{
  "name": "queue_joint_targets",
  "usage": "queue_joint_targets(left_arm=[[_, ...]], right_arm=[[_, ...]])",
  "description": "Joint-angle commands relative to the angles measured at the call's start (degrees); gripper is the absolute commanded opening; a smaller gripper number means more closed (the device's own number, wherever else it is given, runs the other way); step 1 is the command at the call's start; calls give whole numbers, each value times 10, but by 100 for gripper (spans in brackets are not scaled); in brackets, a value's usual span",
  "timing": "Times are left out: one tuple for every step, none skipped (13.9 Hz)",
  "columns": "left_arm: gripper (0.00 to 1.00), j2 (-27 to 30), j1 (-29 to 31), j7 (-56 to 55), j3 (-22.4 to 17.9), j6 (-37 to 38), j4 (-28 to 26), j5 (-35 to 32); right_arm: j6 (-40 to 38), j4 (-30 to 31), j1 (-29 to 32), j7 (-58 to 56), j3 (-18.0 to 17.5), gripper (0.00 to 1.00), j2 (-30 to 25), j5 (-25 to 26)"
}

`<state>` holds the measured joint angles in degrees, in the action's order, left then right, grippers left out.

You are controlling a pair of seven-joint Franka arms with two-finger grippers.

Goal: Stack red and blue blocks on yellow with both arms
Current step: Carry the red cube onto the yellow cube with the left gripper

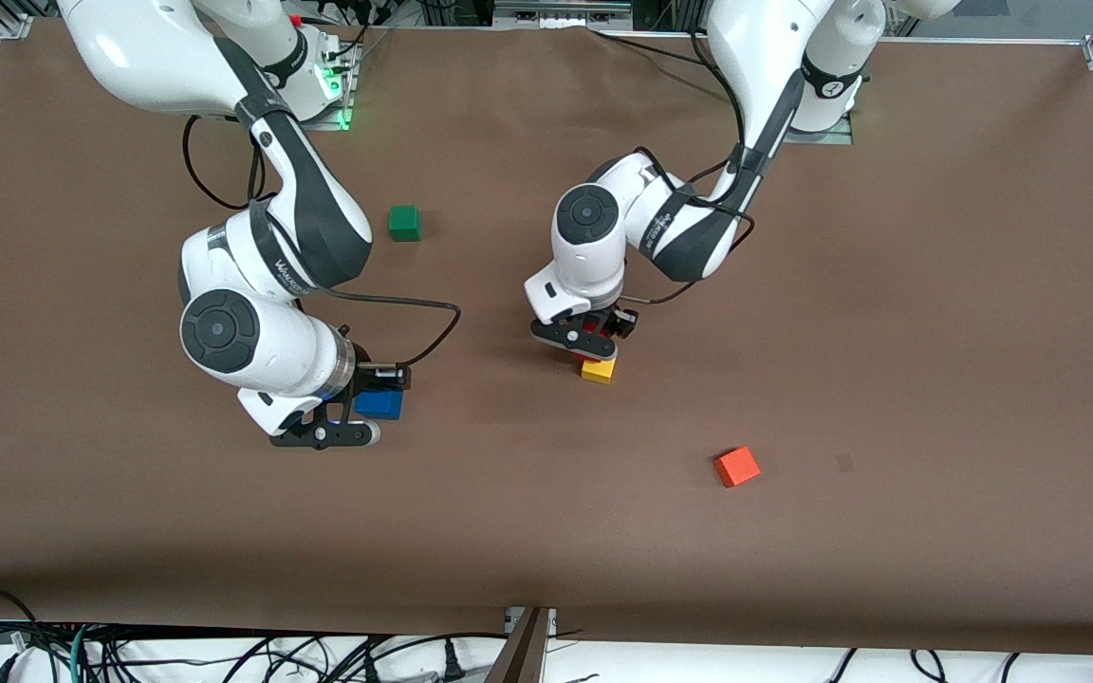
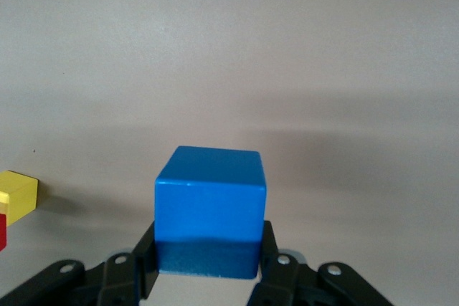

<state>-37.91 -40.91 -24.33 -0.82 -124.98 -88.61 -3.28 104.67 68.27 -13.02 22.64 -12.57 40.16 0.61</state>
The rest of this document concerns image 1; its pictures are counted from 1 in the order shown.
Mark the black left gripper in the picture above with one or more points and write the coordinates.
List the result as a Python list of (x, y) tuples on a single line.
[(619, 325)]

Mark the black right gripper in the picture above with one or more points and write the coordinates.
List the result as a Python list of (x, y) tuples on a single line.
[(368, 378)]

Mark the blue cube block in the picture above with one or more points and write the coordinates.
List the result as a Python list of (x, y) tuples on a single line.
[(380, 405)]

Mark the red cube block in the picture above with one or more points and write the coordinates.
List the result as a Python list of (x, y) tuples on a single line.
[(605, 353)]

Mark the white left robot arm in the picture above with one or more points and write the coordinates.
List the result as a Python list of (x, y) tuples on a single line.
[(594, 256)]

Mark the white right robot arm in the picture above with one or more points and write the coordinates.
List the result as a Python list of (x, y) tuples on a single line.
[(252, 351)]

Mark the yellow cube block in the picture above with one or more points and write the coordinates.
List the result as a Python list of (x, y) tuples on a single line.
[(598, 372)]

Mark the green cube block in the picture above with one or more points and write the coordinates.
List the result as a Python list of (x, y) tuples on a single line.
[(404, 223)]

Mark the orange cube block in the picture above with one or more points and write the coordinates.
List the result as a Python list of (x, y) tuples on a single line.
[(737, 467)]

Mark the brown table cover sheet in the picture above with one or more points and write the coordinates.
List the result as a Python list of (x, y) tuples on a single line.
[(546, 531)]

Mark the black power plug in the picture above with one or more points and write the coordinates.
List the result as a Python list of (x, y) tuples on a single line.
[(453, 662)]

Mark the brown support beam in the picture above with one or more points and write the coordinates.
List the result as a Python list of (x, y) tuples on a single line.
[(518, 659)]

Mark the grey power strip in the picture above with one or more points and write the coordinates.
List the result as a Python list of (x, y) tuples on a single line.
[(561, 14)]

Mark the metal table edge bracket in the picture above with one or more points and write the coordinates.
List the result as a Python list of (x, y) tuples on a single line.
[(512, 618)]

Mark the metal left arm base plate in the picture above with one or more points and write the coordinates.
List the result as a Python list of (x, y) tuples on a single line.
[(831, 138)]

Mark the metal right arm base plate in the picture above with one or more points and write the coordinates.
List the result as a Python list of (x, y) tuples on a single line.
[(344, 104)]

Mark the aluminium frame corner bracket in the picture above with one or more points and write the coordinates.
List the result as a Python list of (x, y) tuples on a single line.
[(13, 28)]

